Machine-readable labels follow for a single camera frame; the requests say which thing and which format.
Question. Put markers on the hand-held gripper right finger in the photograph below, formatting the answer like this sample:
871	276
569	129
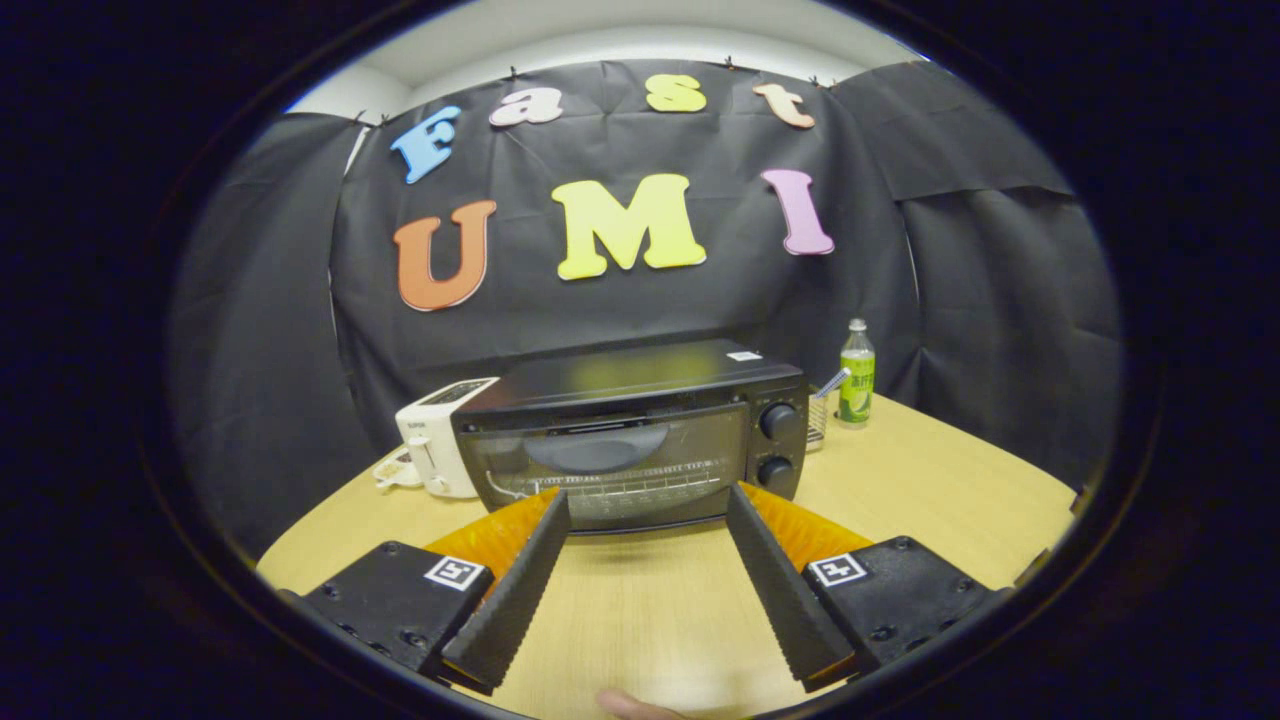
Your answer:
785	610

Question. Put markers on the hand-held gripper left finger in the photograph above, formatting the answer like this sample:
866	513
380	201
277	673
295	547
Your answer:
510	610

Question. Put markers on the black toaster oven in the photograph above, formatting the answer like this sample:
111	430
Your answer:
640	370

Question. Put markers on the white pop-up toaster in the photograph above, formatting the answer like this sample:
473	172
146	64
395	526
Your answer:
430	440

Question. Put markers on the green label drink bottle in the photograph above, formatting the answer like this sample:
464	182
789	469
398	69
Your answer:
857	390

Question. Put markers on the striped straw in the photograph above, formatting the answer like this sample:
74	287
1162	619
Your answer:
835	380

